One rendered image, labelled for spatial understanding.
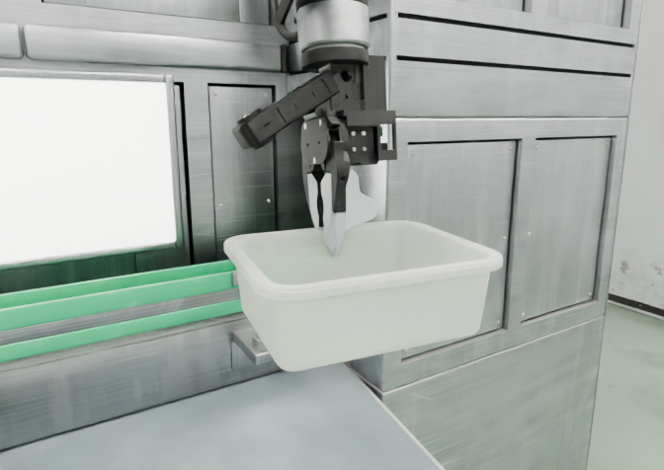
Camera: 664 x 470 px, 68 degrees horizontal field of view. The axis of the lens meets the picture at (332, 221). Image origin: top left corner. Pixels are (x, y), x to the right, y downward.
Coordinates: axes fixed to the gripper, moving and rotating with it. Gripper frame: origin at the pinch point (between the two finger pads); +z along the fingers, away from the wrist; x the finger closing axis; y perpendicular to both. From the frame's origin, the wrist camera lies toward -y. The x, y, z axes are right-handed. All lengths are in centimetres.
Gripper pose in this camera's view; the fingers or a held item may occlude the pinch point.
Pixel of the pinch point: (326, 244)
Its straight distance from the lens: 53.4
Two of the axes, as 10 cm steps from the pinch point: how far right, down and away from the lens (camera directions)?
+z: 0.5, 9.9, 1.0
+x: -4.2, -0.7, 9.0
